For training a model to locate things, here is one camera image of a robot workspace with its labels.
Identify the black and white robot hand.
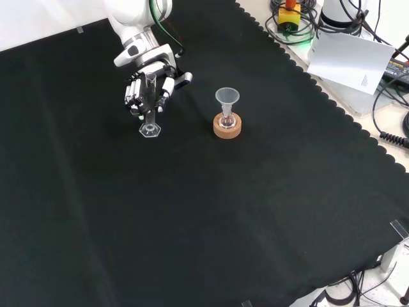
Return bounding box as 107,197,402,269
123,60,177,121

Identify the clear graduated cylinder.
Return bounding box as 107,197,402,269
139,72,162,138

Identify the clear funnel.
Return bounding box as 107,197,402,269
215,87,240,118

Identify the clear round-bottom flask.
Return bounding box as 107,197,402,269
219,108,236,129

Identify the black cloth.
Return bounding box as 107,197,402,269
0,0,409,307

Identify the yellow stop button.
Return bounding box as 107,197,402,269
277,0,302,33

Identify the white paper sheet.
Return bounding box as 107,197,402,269
307,31,396,96

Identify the black power adapter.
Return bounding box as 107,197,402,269
383,59,409,81

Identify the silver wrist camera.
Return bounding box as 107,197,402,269
174,72,194,90

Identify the green cable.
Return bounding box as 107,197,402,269
149,0,180,52

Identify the cork ring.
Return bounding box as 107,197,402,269
213,112,243,139

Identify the black cable loop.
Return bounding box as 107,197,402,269
265,0,320,45

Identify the white post with black band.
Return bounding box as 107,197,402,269
319,0,364,33

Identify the coiled black cable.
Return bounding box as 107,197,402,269
379,130,409,148

